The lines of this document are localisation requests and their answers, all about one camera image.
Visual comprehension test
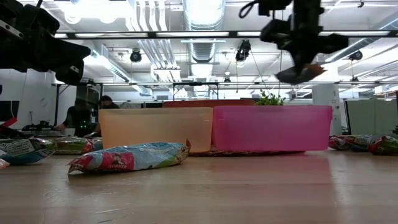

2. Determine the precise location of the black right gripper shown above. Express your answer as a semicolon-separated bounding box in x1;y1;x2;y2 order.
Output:
260;12;349;75

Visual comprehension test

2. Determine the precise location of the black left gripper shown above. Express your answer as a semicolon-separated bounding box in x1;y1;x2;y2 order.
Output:
0;0;91;86

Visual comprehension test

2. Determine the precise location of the brown green granola bar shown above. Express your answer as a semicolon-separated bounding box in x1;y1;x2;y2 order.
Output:
275;63;328;85

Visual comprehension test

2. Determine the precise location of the blue white granola bar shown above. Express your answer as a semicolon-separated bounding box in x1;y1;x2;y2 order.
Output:
0;136;55;166

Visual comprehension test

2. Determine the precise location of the blue Quaker granola bar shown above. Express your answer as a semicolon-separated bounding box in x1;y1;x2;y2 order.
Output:
67;139;192;175

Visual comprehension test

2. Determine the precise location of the small green potted plant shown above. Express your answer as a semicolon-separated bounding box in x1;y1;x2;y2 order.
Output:
255;90;286;106

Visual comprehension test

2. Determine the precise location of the black ceiling spotlight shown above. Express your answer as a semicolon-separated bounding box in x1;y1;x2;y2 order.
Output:
348;49;364;62
234;39;252;62
129;49;143;63

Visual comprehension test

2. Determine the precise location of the white pillar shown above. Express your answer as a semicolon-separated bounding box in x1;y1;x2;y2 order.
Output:
312;83;343;136

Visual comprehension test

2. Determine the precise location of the person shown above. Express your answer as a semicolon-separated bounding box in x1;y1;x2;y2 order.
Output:
54;98;101;138
98;95;121;110

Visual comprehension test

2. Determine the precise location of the pink translucent bin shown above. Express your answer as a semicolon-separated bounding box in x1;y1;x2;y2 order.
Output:
212;105;333;152

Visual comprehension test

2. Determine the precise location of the pale green partition panel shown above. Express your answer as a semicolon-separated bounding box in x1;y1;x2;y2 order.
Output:
345;98;398;136

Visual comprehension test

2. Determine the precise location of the light orange translucent bin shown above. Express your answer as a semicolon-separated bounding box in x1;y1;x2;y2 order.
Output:
98;107;214;153

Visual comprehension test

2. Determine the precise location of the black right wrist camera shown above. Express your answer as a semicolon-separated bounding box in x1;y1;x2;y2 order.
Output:
257;0;294;17

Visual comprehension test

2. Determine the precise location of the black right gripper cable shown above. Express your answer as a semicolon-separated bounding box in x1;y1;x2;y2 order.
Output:
238;0;261;19

